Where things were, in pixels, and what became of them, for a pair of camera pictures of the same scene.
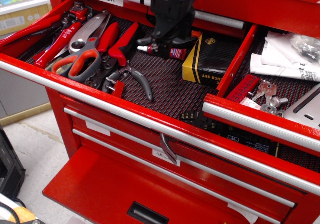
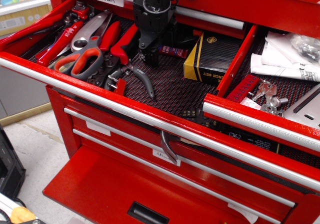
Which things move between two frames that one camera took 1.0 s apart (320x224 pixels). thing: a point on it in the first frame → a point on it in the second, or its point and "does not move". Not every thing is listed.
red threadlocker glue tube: [180, 54] does not move
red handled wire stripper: [78, 12] does not move
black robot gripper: [174, 7] → [154, 14]
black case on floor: [12, 173] does not move
